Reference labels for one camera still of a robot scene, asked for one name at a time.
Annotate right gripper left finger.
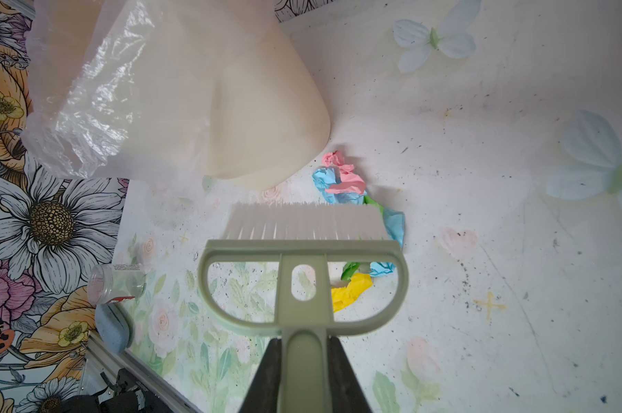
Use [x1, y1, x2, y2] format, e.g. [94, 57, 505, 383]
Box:
[239, 338, 283, 413]

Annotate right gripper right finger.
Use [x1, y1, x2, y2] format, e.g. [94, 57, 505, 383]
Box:
[327, 337, 372, 413]

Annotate green hand brush white bristles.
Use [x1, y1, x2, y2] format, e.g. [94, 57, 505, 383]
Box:
[198, 203, 409, 412]

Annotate yellow paper scrap centre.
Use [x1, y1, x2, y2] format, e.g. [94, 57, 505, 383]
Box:
[331, 273, 373, 313]

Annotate green paper scrap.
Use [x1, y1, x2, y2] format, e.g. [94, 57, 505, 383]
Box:
[341, 194, 384, 282]

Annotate grey blue sponge pad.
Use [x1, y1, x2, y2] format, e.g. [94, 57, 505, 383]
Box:
[95, 303, 132, 354]

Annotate blue paper scrap by dustpan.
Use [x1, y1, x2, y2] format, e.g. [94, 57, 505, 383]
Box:
[369, 208, 405, 277]

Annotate clear round glass jar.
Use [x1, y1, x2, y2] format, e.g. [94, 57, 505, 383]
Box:
[87, 264, 146, 306]

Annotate blue paper scrap near bin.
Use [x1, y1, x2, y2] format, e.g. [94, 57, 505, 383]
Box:
[312, 166, 364, 205]

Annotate cream bin with plastic bag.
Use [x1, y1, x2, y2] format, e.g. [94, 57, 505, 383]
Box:
[22, 1, 331, 196]

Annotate white fabric butterfly front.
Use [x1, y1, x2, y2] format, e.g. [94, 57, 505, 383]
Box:
[546, 110, 622, 208]

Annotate white fabric butterfly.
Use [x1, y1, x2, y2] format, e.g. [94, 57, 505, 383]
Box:
[546, 110, 622, 208]
[393, 0, 481, 74]

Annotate white fabric butterfly back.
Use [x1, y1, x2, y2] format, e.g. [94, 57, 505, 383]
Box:
[393, 0, 481, 74]

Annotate aluminium front rail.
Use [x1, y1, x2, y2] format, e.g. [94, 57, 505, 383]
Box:
[80, 333, 200, 412]

